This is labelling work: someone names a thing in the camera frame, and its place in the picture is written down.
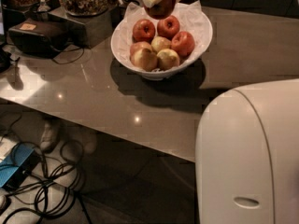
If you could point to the large red top apple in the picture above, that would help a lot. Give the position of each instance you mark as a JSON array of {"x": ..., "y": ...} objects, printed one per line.
[{"x": 161, "y": 10}]

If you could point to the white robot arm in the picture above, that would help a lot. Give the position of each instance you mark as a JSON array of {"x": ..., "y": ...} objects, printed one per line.
[{"x": 246, "y": 151}]

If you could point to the red apple back right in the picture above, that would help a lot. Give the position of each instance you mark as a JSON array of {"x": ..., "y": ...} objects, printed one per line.
[{"x": 168, "y": 27}]

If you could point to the red apple back left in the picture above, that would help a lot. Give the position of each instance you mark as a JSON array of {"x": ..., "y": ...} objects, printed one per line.
[{"x": 144, "y": 30}]

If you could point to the white bowl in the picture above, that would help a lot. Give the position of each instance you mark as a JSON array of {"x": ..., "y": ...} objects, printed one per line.
[{"x": 162, "y": 73}]

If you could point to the yellow apple centre hidden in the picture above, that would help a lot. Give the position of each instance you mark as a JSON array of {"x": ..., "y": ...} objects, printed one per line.
[{"x": 158, "y": 43}]

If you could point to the pink apple left middle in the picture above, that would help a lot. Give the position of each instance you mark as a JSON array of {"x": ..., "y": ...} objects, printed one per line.
[{"x": 139, "y": 45}]

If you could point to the yellow-green apple front centre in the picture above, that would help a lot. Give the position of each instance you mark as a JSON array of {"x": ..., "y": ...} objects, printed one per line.
[{"x": 167, "y": 59}]

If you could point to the yellow-red apple front left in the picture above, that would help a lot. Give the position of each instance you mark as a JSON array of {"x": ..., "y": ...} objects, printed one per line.
[{"x": 145, "y": 59}]

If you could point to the white paper liner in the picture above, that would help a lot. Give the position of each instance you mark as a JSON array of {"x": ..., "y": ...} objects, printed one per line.
[{"x": 193, "y": 19}]

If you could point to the grey jar stand block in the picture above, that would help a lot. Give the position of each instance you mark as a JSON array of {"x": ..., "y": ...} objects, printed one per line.
[{"x": 85, "y": 32}]

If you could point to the metal scoop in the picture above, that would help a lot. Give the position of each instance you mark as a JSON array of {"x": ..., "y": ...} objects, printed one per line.
[{"x": 43, "y": 6}]

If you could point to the black box device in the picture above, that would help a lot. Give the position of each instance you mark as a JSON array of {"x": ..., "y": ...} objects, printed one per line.
[{"x": 44, "y": 39}]

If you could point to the white shoe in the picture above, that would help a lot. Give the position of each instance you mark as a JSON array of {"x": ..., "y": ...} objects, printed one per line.
[{"x": 50, "y": 136}]

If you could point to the blue box on floor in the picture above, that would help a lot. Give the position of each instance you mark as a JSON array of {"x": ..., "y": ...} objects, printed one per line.
[{"x": 17, "y": 164}]

